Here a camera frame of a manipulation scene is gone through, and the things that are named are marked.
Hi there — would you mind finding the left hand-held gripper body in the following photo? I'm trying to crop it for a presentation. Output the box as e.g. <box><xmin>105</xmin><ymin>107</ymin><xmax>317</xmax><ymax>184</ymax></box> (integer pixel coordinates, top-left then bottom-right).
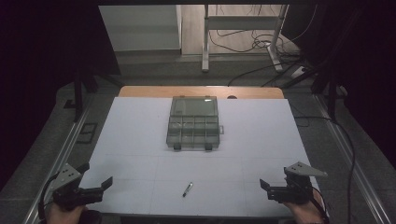
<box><xmin>50</xmin><ymin>162</ymin><xmax>101</xmax><ymax>211</ymax></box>

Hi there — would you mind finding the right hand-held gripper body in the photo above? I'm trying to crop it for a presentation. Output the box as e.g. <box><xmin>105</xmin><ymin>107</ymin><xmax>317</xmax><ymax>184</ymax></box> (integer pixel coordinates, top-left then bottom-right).
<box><xmin>266</xmin><ymin>161</ymin><xmax>329</xmax><ymax>205</ymax></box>

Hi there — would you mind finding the person's right hand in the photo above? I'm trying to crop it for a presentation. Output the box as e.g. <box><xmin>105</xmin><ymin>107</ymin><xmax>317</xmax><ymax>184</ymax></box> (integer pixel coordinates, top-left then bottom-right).
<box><xmin>282</xmin><ymin>189</ymin><xmax>327</xmax><ymax>224</ymax></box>

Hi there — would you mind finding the person's left hand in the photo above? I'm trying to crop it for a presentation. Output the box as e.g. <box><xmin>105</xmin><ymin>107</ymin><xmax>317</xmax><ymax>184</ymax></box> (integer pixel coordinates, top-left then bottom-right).
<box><xmin>46</xmin><ymin>202</ymin><xmax>90</xmax><ymax>224</ymax></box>

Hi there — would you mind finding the white table mat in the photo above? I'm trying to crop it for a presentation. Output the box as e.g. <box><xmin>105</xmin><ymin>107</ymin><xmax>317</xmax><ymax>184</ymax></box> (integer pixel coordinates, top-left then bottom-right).
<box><xmin>78</xmin><ymin>95</ymin><xmax>328</xmax><ymax>218</ymax></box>

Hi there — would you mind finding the dark floor socket plate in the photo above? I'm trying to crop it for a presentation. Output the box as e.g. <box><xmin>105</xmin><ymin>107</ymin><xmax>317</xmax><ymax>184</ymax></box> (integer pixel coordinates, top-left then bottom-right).
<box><xmin>76</xmin><ymin>122</ymin><xmax>99</xmax><ymax>145</ymax></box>

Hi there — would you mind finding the black marker pen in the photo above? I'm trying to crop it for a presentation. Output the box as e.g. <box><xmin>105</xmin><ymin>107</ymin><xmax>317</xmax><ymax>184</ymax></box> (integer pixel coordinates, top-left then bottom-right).
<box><xmin>181</xmin><ymin>181</ymin><xmax>194</xmax><ymax>199</ymax></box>

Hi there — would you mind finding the black metal stand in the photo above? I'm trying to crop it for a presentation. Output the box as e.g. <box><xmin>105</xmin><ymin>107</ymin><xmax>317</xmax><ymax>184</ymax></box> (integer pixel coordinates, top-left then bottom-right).
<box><xmin>279</xmin><ymin>66</ymin><xmax>348</xmax><ymax>120</ymax></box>
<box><xmin>63</xmin><ymin>69</ymin><xmax>123</xmax><ymax>123</ymax></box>

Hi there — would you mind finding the clear plastic compartment box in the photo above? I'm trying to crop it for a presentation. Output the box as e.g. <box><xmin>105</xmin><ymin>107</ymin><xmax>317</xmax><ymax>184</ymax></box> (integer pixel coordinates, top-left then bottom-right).
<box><xmin>165</xmin><ymin>95</ymin><xmax>225</xmax><ymax>153</ymax></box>

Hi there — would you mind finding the white power strip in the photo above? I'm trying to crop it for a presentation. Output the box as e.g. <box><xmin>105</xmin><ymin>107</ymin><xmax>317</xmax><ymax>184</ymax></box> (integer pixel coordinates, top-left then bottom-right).
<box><xmin>290</xmin><ymin>65</ymin><xmax>308</xmax><ymax>79</ymax></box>

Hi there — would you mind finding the white cabinet panel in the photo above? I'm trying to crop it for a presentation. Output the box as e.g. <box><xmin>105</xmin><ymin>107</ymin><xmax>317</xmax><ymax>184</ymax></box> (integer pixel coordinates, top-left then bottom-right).
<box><xmin>98</xmin><ymin>4</ymin><xmax>183</xmax><ymax>52</ymax></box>

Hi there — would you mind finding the aluminium floor rail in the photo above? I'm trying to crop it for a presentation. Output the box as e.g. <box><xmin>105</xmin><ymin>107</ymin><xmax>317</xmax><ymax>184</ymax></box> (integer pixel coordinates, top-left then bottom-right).
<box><xmin>312</xmin><ymin>92</ymin><xmax>393</xmax><ymax>224</ymax></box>
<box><xmin>21</xmin><ymin>94</ymin><xmax>94</xmax><ymax>224</ymax></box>

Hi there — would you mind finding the right hand-held gripper cable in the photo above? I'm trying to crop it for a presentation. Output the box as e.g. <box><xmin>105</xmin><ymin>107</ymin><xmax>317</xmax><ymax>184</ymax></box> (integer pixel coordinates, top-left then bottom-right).
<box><xmin>298</xmin><ymin>178</ymin><xmax>331</xmax><ymax>224</ymax></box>

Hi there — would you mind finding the hand-held gripper cable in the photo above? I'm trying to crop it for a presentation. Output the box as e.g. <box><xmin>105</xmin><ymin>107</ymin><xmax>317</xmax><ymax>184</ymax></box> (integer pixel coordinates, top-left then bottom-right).
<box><xmin>37</xmin><ymin>172</ymin><xmax>61</xmax><ymax>222</ymax></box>
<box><xmin>298</xmin><ymin>178</ymin><xmax>331</xmax><ymax>224</ymax></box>

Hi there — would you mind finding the left hand-held gripper cable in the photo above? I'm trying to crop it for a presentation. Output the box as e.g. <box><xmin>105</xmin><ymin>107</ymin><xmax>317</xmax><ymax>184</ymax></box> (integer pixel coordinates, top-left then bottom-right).
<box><xmin>37</xmin><ymin>172</ymin><xmax>61</xmax><ymax>222</ymax></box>

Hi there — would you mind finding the tangle of black floor cables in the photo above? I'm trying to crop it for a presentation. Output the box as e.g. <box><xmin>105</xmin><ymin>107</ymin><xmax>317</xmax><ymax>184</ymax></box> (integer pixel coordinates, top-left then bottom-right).
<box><xmin>207</xmin><ymin>4</ymin><xmax>318</xmax><ymax>88</ymax></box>

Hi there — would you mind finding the white metal desk frame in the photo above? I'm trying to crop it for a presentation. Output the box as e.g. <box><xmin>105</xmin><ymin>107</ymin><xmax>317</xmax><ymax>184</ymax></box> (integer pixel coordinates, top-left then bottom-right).
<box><xmin>201</xmin><ymin>4</ymin><xmax>290</xmax><ymax>75</ymax></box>

